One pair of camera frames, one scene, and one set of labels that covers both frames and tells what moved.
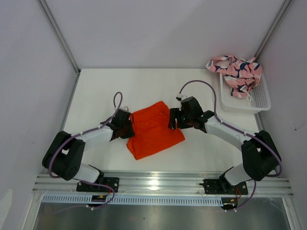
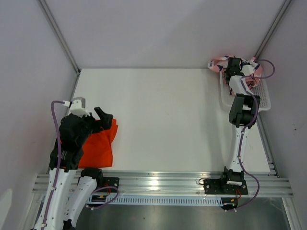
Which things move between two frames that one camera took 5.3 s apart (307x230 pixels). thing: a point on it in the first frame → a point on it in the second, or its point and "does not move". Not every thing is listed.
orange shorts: [152, 134] → [97, 152]
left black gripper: [130, 133] → [105, 119]
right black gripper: [175, 113] → [240, 68]
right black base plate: [222, 186] does not move
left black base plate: [112, 182] does not move
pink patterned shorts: [241, 75] does not move
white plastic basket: [259, 100] does not move
